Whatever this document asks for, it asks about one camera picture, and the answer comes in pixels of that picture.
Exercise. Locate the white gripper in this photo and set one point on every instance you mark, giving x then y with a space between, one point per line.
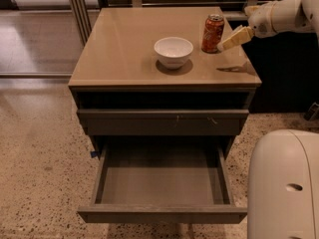
261 21

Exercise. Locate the red coke can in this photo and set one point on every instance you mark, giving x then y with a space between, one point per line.
212 33

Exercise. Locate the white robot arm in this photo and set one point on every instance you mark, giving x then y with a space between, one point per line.
283 177

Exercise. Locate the grey drawer cabinet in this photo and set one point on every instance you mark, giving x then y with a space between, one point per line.
117 71

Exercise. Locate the closed grey top drawer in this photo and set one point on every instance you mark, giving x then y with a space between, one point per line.
162 122

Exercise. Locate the open grey middle drawer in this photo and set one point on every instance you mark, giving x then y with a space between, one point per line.
140 184

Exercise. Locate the white ceramic bowl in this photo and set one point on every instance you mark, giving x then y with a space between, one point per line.
173 52

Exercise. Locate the dark object on floor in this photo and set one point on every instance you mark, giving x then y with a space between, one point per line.
313 112

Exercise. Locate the blue tape piece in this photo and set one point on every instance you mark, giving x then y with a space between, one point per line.
93 154

